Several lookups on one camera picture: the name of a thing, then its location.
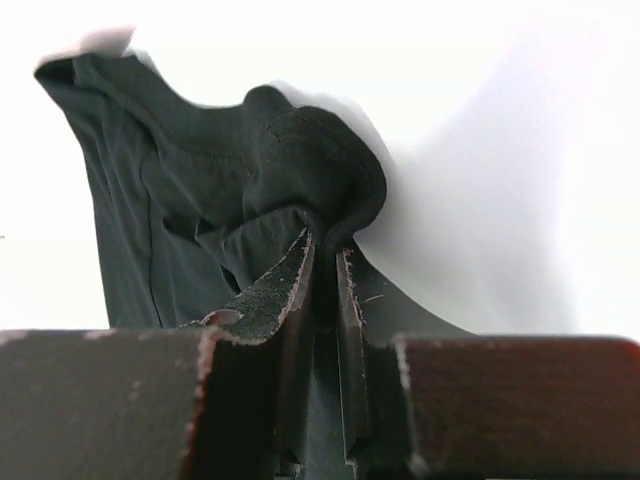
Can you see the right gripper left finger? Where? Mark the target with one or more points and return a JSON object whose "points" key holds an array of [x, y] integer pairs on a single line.
{"points": [[221, 398]]}

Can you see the black t-shirt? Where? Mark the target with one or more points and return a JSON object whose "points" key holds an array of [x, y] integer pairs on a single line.
{"points": [[192, 205]]}

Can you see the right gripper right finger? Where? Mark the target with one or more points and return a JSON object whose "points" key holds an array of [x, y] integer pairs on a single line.
{"points": [[423, 399]]}

